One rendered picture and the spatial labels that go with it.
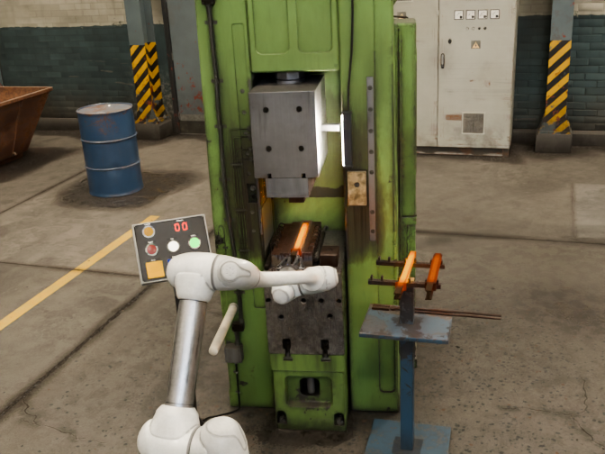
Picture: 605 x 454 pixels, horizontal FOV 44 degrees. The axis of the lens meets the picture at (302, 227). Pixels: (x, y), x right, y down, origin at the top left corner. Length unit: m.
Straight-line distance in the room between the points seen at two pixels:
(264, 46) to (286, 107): 0.31
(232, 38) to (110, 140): 4.47
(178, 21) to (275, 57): 6.77
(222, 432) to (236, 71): 1.69
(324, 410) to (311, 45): 1.81
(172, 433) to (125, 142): 5.50
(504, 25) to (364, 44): 5.10
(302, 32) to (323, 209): 1.02
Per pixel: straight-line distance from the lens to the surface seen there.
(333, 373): 3.78
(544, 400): 4.31
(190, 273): 2.68
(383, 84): 3.43
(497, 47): 8.44
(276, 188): 3.45
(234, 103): 3.53
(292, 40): 3.43
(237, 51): 3.48
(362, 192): 3.53
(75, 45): 11.03
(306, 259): 3.56
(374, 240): 3.64
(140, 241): 3.49
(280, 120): 3.36
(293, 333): 3.68
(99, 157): 7.89
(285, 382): 3.86
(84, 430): 4.28
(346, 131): 3.44
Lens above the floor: 2.37
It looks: 21 degrees down
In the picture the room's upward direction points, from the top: 3 degrees counter-clockwise
